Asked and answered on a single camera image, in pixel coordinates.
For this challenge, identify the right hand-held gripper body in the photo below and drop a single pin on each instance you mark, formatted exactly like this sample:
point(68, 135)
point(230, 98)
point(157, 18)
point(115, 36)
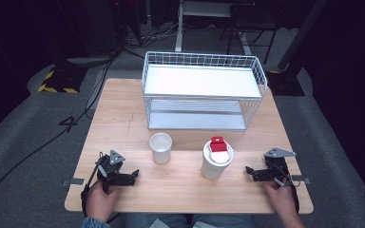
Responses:
point(277, 164)

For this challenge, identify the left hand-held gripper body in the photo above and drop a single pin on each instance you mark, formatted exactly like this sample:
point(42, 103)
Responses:
point(112, 164)

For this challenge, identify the white tumbler with red lid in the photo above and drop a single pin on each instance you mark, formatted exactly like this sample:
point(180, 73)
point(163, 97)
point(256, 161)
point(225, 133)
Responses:
point(217, 160)

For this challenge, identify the white paper cup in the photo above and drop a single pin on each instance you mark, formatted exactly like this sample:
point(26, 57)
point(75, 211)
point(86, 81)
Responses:
point(161, 148)

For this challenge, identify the person's right hand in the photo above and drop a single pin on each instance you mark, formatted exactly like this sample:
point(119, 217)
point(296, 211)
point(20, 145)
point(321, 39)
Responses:
point(280, 198)

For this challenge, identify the person's left hand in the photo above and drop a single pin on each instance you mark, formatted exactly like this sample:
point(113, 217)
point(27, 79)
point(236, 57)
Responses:
point(100, 199)

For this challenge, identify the grey tape strip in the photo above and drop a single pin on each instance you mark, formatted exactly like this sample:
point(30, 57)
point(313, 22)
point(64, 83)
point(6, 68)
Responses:
point(74, 181)
point(301, 179)

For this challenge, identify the person's left leg in jeans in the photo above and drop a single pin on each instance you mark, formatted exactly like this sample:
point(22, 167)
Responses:
point(153, 220)

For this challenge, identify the person's leg in jeans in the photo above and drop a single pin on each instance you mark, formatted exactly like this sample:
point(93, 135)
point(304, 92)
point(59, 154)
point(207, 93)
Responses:
point(153, 220)
point(225, 220)

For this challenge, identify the person's right leg in jeans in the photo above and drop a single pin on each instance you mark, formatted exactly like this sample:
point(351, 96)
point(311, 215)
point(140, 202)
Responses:
point(225, 220)

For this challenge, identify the yellow-black striped stand base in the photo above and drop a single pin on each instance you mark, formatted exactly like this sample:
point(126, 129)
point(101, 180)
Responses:
point(60, 83)

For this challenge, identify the black stand with base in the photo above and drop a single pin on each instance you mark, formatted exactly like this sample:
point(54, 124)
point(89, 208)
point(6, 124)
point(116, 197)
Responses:
point(290, 57)

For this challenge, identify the black chair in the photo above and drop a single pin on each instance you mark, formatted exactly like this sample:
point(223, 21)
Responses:
point(250, 22)

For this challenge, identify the white desk frame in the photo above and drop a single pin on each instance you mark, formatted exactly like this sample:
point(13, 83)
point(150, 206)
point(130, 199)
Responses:
point(199, 9)

